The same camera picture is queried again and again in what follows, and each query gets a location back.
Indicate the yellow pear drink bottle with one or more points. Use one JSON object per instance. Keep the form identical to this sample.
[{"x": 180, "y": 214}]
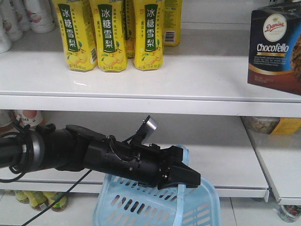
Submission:
[{"x": 77, "y": 32}]

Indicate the white snack shelf unit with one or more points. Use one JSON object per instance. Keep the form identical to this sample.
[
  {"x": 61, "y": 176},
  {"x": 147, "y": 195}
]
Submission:
[{"x": 197, "y": 98}]

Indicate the middle rear yellow bottle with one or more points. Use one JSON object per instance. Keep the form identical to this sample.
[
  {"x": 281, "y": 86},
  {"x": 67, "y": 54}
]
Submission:
[{"x": 129, "y": 24}]

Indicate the clear plastic cookie tub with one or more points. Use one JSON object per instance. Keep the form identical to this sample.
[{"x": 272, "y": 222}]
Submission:
[{"x": 272, "y": 125}]

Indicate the white lychee drink bottle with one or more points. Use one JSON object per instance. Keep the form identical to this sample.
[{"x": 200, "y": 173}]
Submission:
[{"x": 40, "y": 16}]

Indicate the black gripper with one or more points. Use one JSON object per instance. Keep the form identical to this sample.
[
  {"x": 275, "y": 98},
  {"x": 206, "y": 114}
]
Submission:
[{"x": 148, "y": 165}]

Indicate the adjacent white shelf unit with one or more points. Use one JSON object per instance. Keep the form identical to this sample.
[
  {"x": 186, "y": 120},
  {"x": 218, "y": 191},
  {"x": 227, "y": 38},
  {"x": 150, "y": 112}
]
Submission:
[{"x": 280, "y": 159}]

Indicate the blue chocolate cookie box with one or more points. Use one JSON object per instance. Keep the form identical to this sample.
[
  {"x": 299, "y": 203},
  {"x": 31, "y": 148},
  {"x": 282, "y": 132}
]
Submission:
[{"x": 274, "y": 59}]

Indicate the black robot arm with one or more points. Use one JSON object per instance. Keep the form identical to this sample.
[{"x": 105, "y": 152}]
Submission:
[{"x": 75, "y": 148}]

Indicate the green lid jar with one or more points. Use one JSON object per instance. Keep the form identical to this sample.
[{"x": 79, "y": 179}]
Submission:
[
  {"x": 37, "y": 200},
  {"x": 57, "y": 196}
]

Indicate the light blue shopping basket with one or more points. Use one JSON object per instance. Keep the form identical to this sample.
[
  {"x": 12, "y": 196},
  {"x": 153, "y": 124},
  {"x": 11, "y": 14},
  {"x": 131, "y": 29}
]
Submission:
[{"x": 122, "y": 202}]

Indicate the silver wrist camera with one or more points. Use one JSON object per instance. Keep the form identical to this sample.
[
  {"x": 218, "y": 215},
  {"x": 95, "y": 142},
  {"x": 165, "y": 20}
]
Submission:
[{"x": 148, "y": 126}]

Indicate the white cap bottle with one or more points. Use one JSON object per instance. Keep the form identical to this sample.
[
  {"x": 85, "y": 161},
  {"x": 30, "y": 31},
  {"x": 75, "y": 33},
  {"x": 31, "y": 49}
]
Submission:
[{"x": 33, "y": 118}]

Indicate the rear yellow pear bottle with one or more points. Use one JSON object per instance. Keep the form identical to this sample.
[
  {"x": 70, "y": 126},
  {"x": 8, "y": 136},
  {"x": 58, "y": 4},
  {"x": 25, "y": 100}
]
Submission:
[{"x": 172, "y": 22}]

